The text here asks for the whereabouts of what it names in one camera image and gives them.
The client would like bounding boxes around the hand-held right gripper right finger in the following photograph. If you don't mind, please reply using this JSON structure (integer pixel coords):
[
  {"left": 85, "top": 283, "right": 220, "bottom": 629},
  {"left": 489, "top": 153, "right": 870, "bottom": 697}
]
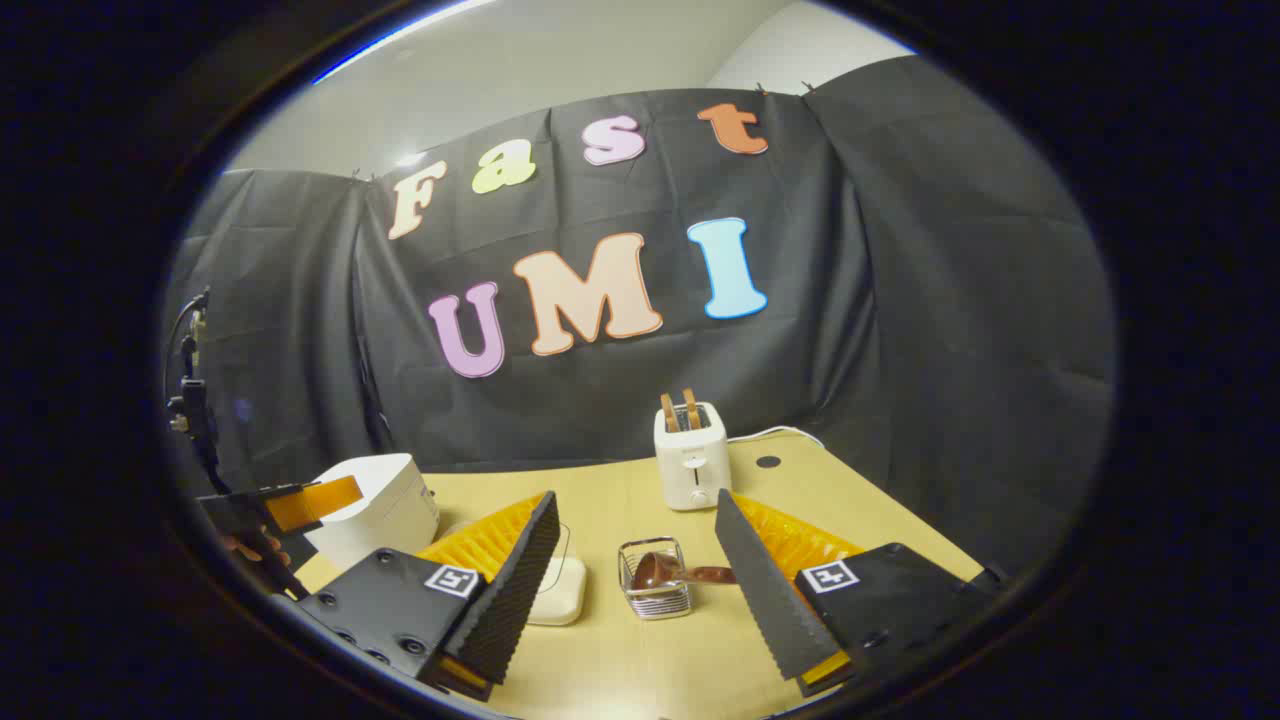
[{"left": 714, "top": 488, "right": 1006, "bottom": 698}]

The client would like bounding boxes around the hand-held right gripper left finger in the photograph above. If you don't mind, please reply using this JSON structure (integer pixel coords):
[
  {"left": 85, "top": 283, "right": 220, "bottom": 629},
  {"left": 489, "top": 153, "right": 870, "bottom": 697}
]
[{"left": 297, "top": 490, "right": 561, "bottom": 701}]

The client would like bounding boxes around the metal wire chopstick holder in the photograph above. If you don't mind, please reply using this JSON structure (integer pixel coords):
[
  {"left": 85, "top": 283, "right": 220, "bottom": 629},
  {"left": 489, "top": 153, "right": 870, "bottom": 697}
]
[{"left": 617, "top": 537, "right": 693, "bottom": 621}]

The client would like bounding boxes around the brown wooden spoon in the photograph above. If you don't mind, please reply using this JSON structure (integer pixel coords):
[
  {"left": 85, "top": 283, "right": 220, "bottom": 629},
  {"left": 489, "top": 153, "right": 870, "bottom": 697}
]
[{"left": 631, "top": 551, "right": 738, "bottom": 593}]

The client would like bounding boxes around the white rice cooker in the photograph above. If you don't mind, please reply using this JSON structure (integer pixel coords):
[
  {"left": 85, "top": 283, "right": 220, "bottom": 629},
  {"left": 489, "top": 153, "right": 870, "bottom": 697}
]
[{"left": 303, "top": 453, "right": 441, "bottom": 571}]

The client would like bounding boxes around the clear plastic rice container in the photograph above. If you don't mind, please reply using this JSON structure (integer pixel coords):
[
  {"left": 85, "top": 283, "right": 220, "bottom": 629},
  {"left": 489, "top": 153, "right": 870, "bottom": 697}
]
[{"left": 437, "top": 518, "right": 588, "bottom": 627}]

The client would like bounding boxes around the white toaster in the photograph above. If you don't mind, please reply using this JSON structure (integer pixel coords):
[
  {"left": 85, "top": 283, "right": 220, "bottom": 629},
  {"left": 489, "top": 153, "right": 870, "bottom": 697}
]
[{"left": 654, "top": 402, "right": 733, "bottom": 512}]

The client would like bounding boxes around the white toaster cable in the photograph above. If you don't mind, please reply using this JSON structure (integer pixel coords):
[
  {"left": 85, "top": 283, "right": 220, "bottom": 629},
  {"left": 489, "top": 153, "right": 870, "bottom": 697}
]
[{"left": 727, "top": 426, "right": 826, "bottom": 448}]

